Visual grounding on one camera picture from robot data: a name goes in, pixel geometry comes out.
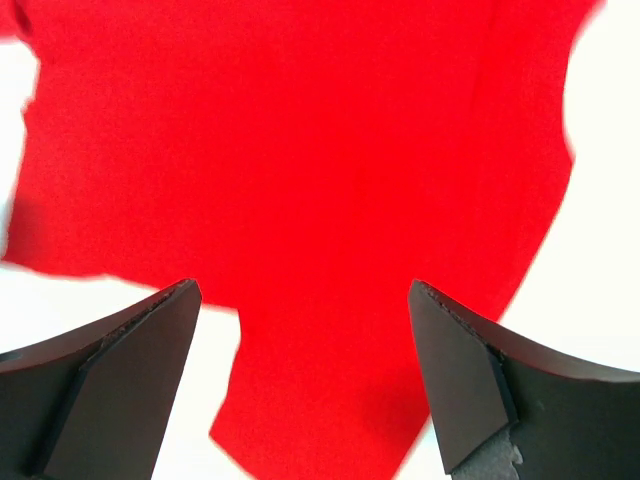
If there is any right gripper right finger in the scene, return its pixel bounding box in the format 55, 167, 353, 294
408, 281, 639, 480

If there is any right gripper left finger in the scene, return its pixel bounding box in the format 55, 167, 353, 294
1, 279, 201, 480

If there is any red t shirt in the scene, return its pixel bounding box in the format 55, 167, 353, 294
1, 1, 595, 479

